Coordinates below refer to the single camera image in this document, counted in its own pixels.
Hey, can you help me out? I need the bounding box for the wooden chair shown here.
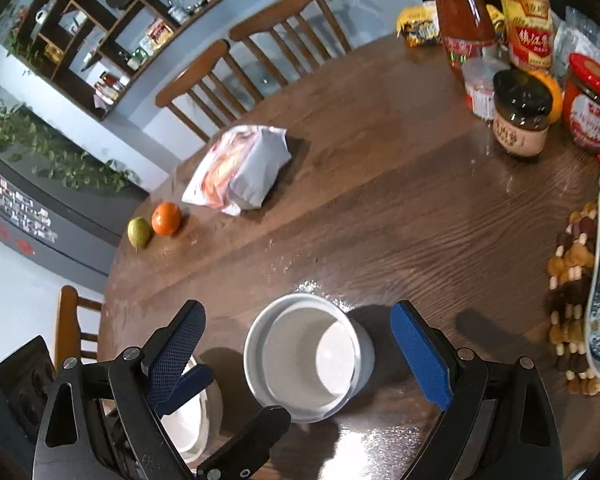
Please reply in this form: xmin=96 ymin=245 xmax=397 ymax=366
xmin=228 ymin=0 xmax=354 ymax=87
xmin=155 ymin=39 xmax=262 ymax=144
xmin=55 ymin=285 xmax=104 ymax=367

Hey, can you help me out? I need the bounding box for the black cabinet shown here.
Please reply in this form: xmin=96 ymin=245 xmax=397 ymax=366
xmin=0 ymin=149 xmax=152 ymax=292

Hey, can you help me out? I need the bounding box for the yellow label oil bottle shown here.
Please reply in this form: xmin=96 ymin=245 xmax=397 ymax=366
xmin=492 ymin=0 xmax=556 ymax=74

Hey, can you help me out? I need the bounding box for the red sauce bottle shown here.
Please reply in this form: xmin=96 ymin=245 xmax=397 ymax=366
xmin=426 ymin=0 xmax=499 ymax=72

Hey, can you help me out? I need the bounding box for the small clear plastic tub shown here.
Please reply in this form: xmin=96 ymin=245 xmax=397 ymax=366
xmin=462 ymin=57 xmax=511 ymax=121

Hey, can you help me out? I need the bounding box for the yellow candy bag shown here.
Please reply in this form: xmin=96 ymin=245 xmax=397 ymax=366
xmin=396 ymin=2 xmax=444 ymax=49

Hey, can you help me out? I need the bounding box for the dark wooden wall shelf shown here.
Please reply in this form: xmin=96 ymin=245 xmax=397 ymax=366
xmin=0 ymin=0 xmax=293 ymax=122

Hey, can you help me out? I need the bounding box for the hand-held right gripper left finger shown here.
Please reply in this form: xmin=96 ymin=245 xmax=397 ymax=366
xmin=32 ymin=300 xmax=207 ymax=480

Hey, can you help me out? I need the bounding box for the small white ramekin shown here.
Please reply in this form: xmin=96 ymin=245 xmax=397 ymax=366
xmin=243 ymin=293 xmax=376 ymax=424

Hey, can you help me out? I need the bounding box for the beaded wooden trivet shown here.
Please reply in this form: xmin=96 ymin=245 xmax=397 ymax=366
xmin=545 ymin=202 xmax=600 ymax=399

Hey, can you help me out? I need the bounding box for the green trailing plant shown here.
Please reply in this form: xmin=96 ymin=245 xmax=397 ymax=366
xmin=0 ymin=102 xmax=142 ymax=197

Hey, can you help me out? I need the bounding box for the dark lid jar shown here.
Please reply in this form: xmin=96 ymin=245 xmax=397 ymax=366
xmin=492 ymin=69 xmax=554 ymax=161

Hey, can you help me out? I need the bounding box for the red lid jar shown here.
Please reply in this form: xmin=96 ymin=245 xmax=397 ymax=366
xmin=562 ymin=52 xmax=600 ymax=154

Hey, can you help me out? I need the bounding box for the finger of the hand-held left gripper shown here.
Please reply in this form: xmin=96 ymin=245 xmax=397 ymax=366
xmin=154 ymin=364 xmax=216 ymax=417
xmin=195 ymin=405 xmax=292 ymax=480

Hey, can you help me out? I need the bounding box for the clear plastic packet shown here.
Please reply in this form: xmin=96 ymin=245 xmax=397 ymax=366
xmin=554 ymin=6 xmax=600 ymax=63

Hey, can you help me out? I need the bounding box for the white snack bag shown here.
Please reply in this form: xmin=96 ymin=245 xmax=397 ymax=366
xmin=181 ymin=125 xmax=292 ymax=217

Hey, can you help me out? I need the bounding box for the green pear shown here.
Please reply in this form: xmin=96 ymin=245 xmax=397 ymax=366
xmin=127 ymin=216 xmax=154 ymax=252

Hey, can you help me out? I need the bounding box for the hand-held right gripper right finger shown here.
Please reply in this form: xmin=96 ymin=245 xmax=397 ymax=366
xmin=390 ymin=301 xmax=566 ymax=480

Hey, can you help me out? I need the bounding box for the large white bowl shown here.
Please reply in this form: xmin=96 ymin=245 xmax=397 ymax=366
xmin=159 ymin=355 xmax=226 ymax=466

